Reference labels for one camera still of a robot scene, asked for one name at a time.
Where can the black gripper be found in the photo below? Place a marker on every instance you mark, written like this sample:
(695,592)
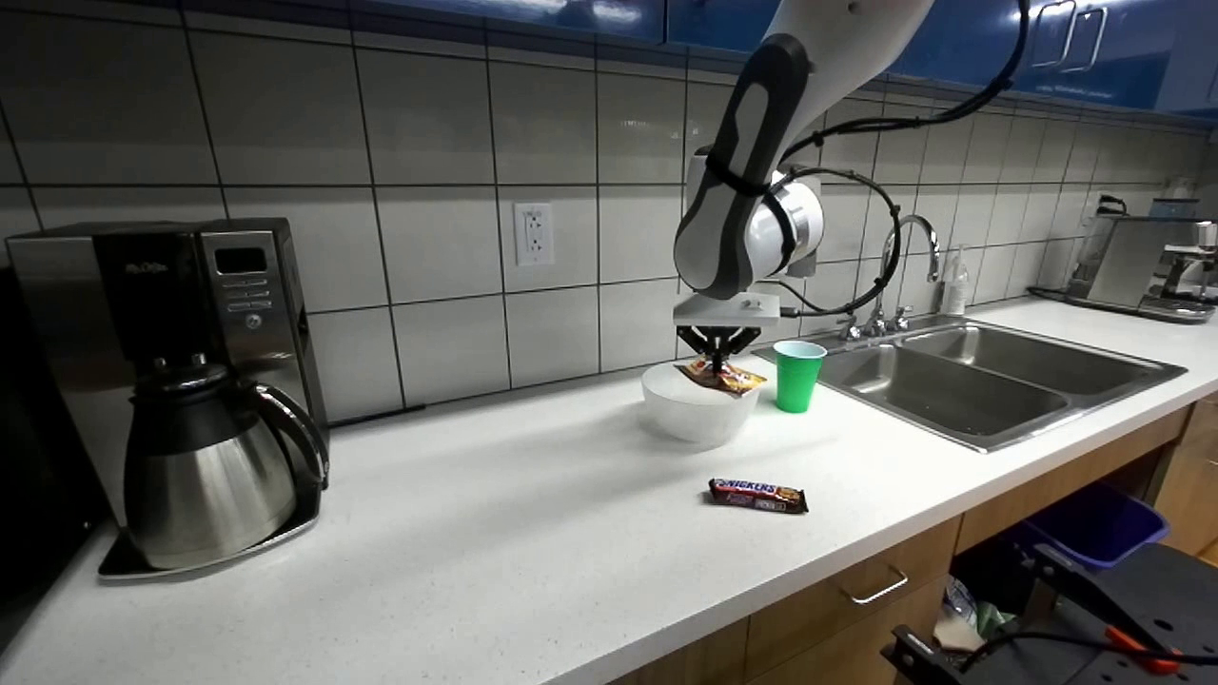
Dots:
(721,335)

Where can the black microwave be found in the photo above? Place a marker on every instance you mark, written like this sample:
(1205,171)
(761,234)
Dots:
(33,507)

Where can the black equipment stand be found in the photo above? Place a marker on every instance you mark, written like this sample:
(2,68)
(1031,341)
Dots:
(1116,623)

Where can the steel coffee carafe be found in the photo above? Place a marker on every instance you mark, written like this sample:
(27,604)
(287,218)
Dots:
(211,477)

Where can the dark candy bar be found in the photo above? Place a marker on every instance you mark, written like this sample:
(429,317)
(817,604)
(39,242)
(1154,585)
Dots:
(759,495)

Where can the chrome faucet knob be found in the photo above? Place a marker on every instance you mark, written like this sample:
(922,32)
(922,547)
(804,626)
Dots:
(905,321)
(853,330)

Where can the blue plastic bin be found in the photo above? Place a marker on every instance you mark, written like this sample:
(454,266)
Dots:
(1096,522)

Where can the silver espresso machine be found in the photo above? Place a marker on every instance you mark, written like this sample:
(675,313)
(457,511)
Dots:
(1144,261)

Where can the blue cabinet door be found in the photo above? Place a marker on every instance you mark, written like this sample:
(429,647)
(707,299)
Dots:
(977,38)
(1144,49)

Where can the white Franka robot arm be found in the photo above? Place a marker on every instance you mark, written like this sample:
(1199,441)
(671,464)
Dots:
(761,166)

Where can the stainless steel double sink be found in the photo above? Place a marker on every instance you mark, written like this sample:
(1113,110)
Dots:
(992,382)

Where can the black steel coffee maker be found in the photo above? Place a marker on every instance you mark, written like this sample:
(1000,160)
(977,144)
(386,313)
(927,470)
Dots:
(240,304)

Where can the chrome sink faucet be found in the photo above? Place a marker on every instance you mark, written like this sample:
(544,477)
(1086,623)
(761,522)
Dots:
(919,254)

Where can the red yellow snack packet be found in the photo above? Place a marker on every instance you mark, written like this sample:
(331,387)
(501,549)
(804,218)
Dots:
(745,377)

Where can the white wall outlet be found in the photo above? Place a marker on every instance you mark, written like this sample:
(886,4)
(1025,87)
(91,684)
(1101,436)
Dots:
(533,234)

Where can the green plastic cup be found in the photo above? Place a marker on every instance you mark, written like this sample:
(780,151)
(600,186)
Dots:
(797,377)

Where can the clear soap pump bottle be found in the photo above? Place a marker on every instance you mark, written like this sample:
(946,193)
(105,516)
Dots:
(955,292)

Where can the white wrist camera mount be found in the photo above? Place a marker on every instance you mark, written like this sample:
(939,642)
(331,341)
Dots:
(726,309)

